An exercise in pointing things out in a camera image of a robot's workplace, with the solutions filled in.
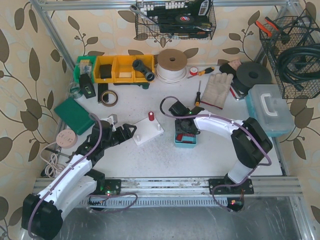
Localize wire basket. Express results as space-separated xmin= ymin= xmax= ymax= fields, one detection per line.
xmin=130 ymin=0 xmax=216 ymax=41
xmin=259 ymin=15 xmax=320 ymax=99

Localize right wire basket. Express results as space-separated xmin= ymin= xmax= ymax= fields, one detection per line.
xmin=259 ymin=15 xmax=320 ymax=99

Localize top wire basket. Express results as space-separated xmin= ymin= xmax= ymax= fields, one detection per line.
xmin=130 ymin=0 xmax=216 ymax=41

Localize red springs in tray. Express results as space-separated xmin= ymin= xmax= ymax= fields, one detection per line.
xmin=175 ymin=133 xmax=196 ymax=144

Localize beige work glove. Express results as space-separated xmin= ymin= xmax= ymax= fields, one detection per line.
xmin=200 ymin=73 xmax=234 ymax=110

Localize large red spring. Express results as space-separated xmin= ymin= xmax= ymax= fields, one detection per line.
xmin=148 ymin=111 xmax=155 ymax=122

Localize teal clear toolbox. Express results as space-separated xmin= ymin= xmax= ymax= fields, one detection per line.
xmin=245 ymin=84 xmax=295 ymax=137

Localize red tape roll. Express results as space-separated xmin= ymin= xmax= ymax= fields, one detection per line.
xmin=189 ymin=66 xmax=198 ymax=76

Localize brown tape roll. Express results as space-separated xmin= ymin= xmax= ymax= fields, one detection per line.
xmin=100 ymin=90 xmax=119 ymax=107

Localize yellow plastic bin row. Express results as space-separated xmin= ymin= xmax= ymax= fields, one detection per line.
xmin=93 ymin=54 xmax=155 ymax=84

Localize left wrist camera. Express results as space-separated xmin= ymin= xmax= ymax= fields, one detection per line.
xmin=105 ymin=114 xmax=118 ymax=132

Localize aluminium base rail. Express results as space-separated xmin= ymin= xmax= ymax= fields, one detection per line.
xmin=32 ymin=176 xmax=303 ymax=208

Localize round pink power strip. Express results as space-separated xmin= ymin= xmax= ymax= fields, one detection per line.
xmin=55 ymin=128 xmax=78 ymax=149

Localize black green device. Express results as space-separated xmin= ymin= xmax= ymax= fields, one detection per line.
xmin=78 ymin=73 xmax=96 ymax=99

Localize green flat case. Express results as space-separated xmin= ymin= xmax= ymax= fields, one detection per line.
xmin=54 ymin=97 xmax=96 ymax=135

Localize glass jar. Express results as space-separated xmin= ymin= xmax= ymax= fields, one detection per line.
xmin=69 ymin=82 xmax=83 ymax=99

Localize black disc spool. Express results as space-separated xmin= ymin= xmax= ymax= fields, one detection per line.
xmin=233 ymin=61 xmax=272 ymax=94

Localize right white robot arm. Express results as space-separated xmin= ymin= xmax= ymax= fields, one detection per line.
xmin=168 ymin=101 xmax=273 ymax=187

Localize black coiled hose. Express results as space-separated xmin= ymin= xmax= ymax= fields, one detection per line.
xmin=277 ymin=14 xmax=320 ymax=86

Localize orange handled pliers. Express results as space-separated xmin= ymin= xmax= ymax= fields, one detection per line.
xmin=254 ymin=16 xmax=280 ymax=38

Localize green plastic bin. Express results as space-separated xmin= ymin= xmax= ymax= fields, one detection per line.
xmin=73 ymin=56 xmax=97 ymax=83

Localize white four-peg base plate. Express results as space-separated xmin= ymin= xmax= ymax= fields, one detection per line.
xmin=133 ymin=117 xmax=164 ymax=146

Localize white cable spool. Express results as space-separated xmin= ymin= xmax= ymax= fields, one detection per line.
xmin=156 ymin=49 xmax=188 ymax=85

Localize teal plastic parts tray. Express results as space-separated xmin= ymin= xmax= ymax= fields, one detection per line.
xmin=174 ymin=120 xmax=197 ymax=149

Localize black pipe fitting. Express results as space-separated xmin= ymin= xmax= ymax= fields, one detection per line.
xmin=132 ymin=59 xmax=155 ymax=82

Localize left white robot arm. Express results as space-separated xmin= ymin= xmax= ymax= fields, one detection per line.
xmin=21 ymin=120 xmax=137 ymax=240

